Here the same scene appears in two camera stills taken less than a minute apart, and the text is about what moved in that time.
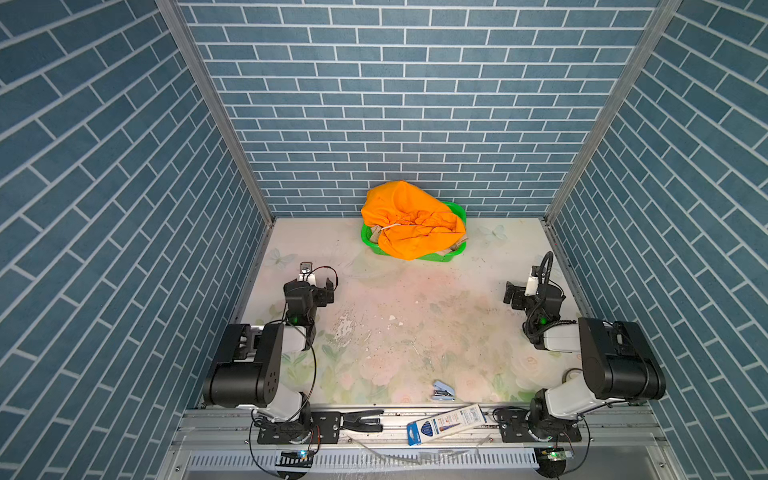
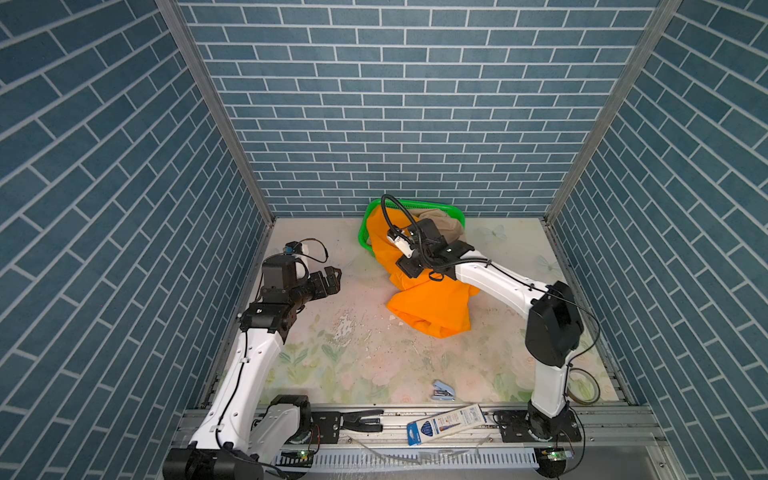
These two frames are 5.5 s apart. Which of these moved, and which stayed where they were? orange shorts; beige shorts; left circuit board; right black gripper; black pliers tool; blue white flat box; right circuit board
Moved: right black gripper; beige shorts; orange shorts
Stayed: left circuit board; right circuit board; blue white flat box; black pliers tool
